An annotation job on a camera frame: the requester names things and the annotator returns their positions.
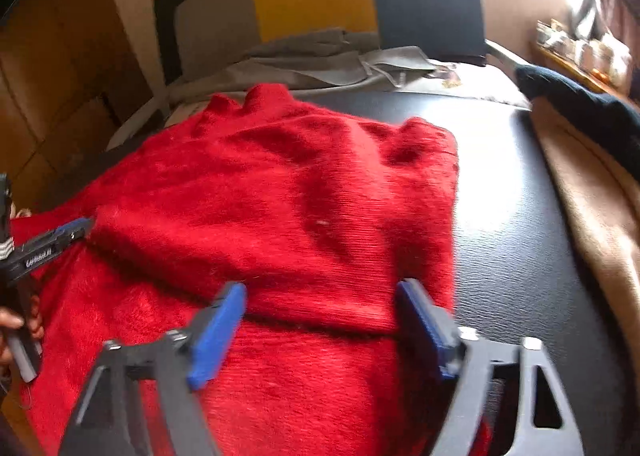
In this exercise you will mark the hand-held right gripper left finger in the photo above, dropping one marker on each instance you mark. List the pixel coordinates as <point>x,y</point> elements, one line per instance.
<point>215,341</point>

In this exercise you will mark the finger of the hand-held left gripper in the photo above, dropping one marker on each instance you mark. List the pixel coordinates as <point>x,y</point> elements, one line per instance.
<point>60,238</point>

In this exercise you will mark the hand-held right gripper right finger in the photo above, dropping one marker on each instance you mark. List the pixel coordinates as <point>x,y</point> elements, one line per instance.
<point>425,331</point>

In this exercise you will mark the red knit sweater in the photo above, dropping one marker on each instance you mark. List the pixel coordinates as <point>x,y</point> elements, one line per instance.
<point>280,196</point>

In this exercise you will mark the person's left hand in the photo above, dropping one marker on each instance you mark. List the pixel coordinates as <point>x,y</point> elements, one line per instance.
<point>10,320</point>

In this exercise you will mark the wooden cabinet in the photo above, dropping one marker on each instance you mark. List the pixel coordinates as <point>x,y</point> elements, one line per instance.
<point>60,101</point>

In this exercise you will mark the beige garment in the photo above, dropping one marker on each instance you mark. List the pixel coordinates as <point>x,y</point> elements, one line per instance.
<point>595,216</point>

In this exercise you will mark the black chair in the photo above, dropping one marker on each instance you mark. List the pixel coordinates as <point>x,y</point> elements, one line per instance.
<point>167,26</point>

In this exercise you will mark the white printed cushion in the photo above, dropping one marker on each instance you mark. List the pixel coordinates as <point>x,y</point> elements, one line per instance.
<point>490,86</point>

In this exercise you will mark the navy garment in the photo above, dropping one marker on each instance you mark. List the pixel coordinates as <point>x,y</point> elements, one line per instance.
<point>575,96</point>

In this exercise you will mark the grey padded armrest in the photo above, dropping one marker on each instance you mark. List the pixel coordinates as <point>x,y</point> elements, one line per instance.
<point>505,56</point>

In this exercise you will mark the wooden table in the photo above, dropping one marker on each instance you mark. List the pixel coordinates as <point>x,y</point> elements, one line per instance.
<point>560,64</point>

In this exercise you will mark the grey cloth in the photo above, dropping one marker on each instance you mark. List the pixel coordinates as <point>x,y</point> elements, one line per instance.
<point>310,51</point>

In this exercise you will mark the cluster of jars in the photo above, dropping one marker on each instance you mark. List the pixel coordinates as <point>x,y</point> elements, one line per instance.
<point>585,49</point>

